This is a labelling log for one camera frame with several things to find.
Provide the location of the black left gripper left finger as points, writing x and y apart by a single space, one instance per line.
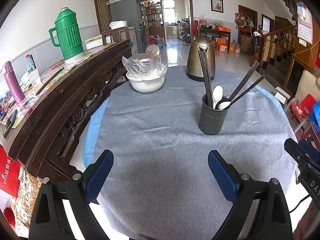
49 220

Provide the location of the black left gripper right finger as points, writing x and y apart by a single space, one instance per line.
259 208

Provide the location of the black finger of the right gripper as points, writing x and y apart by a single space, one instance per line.
307 158

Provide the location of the white spoon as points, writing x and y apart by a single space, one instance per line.
224 105
217 95

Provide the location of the blue plastic sheet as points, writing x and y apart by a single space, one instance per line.
315 114

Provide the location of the red plastic child chair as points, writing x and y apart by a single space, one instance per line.
302 111

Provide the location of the red paper bag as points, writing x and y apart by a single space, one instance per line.
9 172

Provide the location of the dark wooden sideboard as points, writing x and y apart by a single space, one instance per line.
54 113

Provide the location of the dark grey utensil holder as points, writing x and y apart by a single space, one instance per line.
211 120

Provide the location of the black smartphone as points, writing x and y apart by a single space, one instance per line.
9 124

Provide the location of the wooden staircase railing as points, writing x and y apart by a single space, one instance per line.
276 44

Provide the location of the purple thermos bottle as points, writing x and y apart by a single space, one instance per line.
13 83

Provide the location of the brass electric kettle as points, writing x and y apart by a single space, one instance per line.
194 62

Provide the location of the plastic water bottle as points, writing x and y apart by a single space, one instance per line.
30 63

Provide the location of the white bowl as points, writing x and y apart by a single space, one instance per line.
148 84

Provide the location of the green thermos jug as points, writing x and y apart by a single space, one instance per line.
66 34

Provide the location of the clear plastic bag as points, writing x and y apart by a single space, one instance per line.
143 66

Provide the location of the grey refrigerator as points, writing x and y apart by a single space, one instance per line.
134 13

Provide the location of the wall calendar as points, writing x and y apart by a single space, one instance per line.
304 23

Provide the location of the framed wall picture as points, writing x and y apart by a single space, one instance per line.
217 6

